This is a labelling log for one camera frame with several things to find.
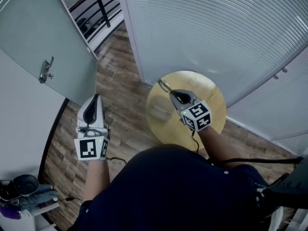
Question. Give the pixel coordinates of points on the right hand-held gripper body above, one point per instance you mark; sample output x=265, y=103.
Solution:
x=196, y=114

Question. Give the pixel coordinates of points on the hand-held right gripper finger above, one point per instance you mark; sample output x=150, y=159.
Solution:
x=162, y=86
x=166, y=83

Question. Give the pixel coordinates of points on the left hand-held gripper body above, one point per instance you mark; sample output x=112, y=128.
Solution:
x=92, y=132

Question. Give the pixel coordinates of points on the beige glasses case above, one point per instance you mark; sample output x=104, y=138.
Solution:
x=160, y=108

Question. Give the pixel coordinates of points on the person's left forearm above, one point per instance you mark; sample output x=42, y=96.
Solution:
x=97, y=177

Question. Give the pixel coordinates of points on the person's right forearm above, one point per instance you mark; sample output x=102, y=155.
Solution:
x=216, y=148

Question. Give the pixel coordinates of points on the round wooden stool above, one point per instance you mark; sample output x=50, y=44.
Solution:
x=211, y=90

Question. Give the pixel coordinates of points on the white cabinet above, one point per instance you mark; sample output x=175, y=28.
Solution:
x=272, y=105

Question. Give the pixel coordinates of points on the person's dark navy shirt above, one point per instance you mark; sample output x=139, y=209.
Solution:
x=173, y=191

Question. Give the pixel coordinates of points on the black rounded helmet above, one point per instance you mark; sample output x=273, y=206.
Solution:
x=26, y=184

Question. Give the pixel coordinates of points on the round cabinet knob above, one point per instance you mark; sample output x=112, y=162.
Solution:
x=285, y=69
x=276, y=76

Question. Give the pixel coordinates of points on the black metal railing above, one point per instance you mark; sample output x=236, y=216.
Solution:
x=102, y=8

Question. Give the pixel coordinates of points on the frosted glass door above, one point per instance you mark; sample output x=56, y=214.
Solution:
x=43, y=32

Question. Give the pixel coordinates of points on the purple cloth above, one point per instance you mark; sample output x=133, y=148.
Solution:
x=9, y=212

